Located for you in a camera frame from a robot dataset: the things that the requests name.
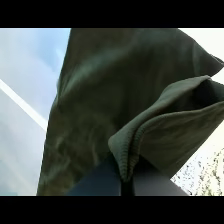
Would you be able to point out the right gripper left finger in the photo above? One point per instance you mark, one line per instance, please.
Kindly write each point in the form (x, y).
(101, 181)

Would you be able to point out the dark green garment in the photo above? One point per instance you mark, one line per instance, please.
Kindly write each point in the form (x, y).
(110, 90)

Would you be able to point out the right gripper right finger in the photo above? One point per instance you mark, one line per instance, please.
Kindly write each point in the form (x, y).
(153, 183)

